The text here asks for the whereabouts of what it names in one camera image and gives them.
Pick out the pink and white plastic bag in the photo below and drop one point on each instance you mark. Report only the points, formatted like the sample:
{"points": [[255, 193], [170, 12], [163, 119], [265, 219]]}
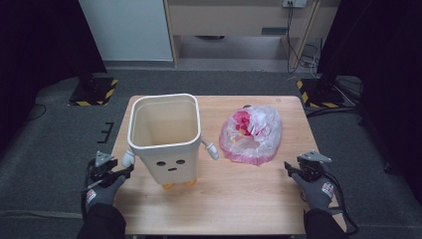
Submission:
{"points": [[258, 139]]}

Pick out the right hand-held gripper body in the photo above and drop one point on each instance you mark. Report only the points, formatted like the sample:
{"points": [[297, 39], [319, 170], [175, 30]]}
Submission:
{"points": [[313, 167]]}

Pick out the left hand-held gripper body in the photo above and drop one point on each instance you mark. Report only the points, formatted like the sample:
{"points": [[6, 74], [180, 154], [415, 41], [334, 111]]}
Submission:
{"points": [[103, 169]]}

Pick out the black stand with striped base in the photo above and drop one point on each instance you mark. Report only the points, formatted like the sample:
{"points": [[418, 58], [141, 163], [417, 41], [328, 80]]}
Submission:
{"points": [[320, 93], [93, 93]]}

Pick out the white panel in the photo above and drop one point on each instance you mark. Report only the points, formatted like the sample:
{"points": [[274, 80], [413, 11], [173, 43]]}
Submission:
{"points": [[126, 30]]}

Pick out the person's left hand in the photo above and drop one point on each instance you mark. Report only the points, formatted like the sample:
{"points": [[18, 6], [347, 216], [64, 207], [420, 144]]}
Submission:
{"points": [[103, 194]]}

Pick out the white power socket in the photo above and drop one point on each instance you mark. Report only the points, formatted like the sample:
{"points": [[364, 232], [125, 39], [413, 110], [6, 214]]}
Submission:
{"points": [[295, 2]]}

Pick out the black curtain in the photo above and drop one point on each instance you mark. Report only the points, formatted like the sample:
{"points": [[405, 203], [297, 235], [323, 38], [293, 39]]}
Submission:
{"points": [[381, 66], [40, 49]]}

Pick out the cream trash bin with face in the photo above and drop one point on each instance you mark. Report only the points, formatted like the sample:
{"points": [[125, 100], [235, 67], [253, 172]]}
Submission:
{"points": [[166, 166]]}

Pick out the beige wooden desk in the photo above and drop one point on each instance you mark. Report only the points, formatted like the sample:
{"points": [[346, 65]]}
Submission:
{"points": [[232, 20]]}

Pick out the person's right hand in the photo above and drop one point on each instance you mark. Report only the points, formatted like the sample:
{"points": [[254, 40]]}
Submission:
{"points": [[318, 194]]}

